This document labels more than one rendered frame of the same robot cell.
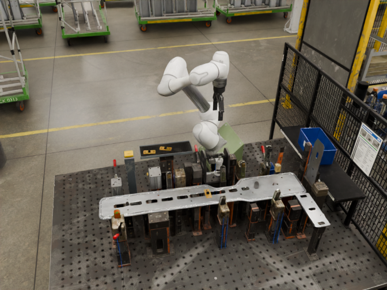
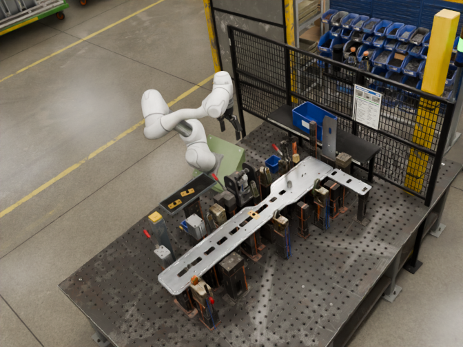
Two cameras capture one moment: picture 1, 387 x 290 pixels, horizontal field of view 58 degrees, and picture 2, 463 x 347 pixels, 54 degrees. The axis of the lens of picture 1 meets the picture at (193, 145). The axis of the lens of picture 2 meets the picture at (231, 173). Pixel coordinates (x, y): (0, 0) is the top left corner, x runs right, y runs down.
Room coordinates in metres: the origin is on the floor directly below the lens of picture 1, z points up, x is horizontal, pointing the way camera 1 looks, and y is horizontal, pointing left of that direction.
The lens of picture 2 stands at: (-0.03, 0.79, 3.11)
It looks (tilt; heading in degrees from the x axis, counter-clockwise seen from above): 42 degrees down; 336
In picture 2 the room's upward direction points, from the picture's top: 10 degrees counter-clockwise
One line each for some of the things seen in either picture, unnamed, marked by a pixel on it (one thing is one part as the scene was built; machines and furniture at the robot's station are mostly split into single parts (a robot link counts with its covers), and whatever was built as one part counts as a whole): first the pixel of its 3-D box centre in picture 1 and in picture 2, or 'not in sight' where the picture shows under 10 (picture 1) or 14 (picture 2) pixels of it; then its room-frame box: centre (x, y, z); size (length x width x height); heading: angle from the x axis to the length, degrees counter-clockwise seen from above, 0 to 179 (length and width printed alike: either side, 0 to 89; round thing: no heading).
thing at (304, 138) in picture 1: (315, 145); (313, 120); (2.14, -0.93, 1.09); 0.30 x 0.17 x 0.13; 6
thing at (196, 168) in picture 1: (196, 187); (231, 214); (1.88, -0.03, 0.89); 0.13 x 0.11 x 0.38; 12
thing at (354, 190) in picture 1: (317, 158); (320, 132); (2.08, -0.94, 1.01); 0.90 x 0.22 x 0.03; 12
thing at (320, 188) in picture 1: (315, 205); (342, 175); (1.72, -0.85, 0.88); 0.08 x 0.08 x 0.36; 12
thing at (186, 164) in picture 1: (187, 185); (222, 217); (1.89, 0.04, 0.90); 0.05 x 0.05 x 0.40; 12
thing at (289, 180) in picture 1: (205, 195); (252, 217); (1.68, -0.08, 1.00); 1.38 x 0.22 x 0.02; 102
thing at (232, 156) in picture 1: (230, 178); (255, 190); (1.95, -0.27, 0.91); 0.07 x 0.05 x 0.42; 12
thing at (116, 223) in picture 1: (121, 241); (206, 303); (1.39, 0.43, 0.88); 0.15 x 0.11 x 0.36; 12
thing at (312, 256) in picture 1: (315, 239); (362, 205); (1.45, -0.79, 0.84); 0.11 x 0.06 x 0.29; 12
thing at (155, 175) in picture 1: (156, 193); (200, 242); (1.79, 0.26, 0.90); 0.13 x 0.10 x 0.41; 12
